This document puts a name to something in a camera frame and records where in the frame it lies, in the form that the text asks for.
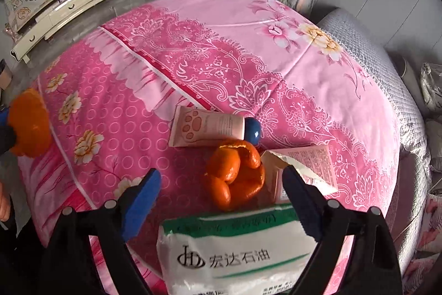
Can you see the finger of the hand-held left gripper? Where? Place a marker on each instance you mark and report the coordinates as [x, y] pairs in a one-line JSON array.
[[7, 139]]

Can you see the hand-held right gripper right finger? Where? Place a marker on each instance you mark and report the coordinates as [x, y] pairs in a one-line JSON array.
[[300, 207]]

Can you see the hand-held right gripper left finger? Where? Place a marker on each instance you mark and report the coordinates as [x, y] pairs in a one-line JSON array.
[[141, 203]]

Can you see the mandarin orange peel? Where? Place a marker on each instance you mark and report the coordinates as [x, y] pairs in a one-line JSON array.
[[31, 122], [238, 174]]

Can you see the white tissue packet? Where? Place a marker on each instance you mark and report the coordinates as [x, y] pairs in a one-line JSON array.
[[224, 260]]

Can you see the person's left hand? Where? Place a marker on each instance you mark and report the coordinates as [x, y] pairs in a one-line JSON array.
[[4, 207]]

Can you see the open pink carton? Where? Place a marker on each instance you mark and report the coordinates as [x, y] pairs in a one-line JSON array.
[[310, 163]]

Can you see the pink paw print tube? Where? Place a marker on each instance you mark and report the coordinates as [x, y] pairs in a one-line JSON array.
[[203, 127]]

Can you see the grey quilted sofa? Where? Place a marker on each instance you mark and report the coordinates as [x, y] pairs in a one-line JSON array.
[[386, 80]]

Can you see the cream tv cabinet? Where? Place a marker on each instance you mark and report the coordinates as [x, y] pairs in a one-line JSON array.
[[79, 1]]

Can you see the pink floral tablecloth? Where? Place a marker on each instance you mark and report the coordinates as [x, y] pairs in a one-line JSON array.
[[207, 56]]

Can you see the dark grey cushion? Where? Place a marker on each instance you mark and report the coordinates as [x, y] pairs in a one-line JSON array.
[[407, 72]]

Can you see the printed clear plastic bag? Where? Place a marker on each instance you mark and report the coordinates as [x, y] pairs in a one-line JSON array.
[[432, 87]]

